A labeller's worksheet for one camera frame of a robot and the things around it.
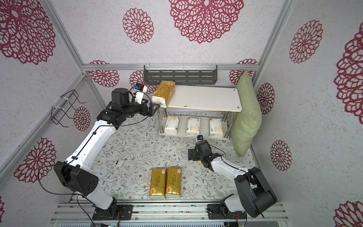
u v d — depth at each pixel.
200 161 0.92
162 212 0.75
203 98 0.85
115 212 0.70
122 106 0.57
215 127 0.95
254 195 0.41
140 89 0.63
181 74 0.97
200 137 0.81
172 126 0.98
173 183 0.77
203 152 0.69
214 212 0.73
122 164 0.90
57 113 0.72
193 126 0.96
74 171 0.42
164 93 0.74
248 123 0.71
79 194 0.49
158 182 0.77
